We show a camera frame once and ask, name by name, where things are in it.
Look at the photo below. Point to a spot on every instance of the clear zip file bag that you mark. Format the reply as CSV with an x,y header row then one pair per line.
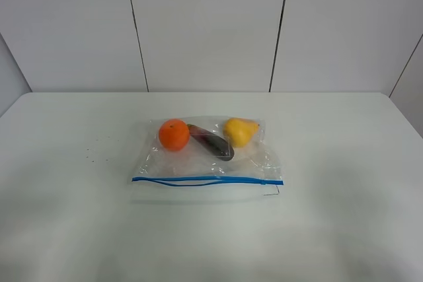
x,y
193,174

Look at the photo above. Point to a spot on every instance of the dark purple eggplant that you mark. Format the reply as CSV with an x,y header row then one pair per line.
x,y
212,143

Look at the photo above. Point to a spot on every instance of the yellow pear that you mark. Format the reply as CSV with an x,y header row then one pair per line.
x,y
239,131

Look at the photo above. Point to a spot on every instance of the orange fruit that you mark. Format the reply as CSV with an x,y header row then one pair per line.
x,y
174,135

